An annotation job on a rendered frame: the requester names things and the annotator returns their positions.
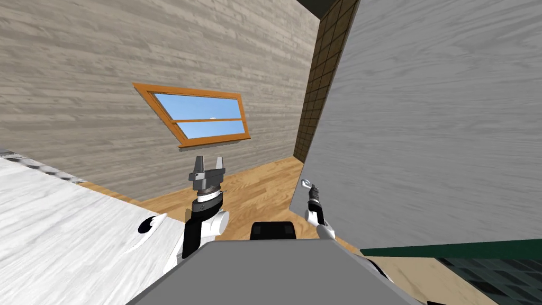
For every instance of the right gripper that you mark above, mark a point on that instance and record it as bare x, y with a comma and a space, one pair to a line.
313, 192

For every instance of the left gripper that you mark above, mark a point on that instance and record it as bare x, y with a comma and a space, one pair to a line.
206, 181

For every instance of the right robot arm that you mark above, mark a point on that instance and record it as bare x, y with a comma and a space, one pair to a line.
316, 214

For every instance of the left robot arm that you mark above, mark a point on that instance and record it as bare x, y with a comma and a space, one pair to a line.
202, 224

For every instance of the orange framed window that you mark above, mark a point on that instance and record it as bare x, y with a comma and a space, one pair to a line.
199, 116

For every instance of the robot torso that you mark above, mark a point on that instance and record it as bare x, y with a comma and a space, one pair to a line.
271, 275

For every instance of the grey wooden door leaf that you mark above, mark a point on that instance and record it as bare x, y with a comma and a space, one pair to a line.
423, 127

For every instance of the white wooden door leaf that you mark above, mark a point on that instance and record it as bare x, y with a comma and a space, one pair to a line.
63, 237

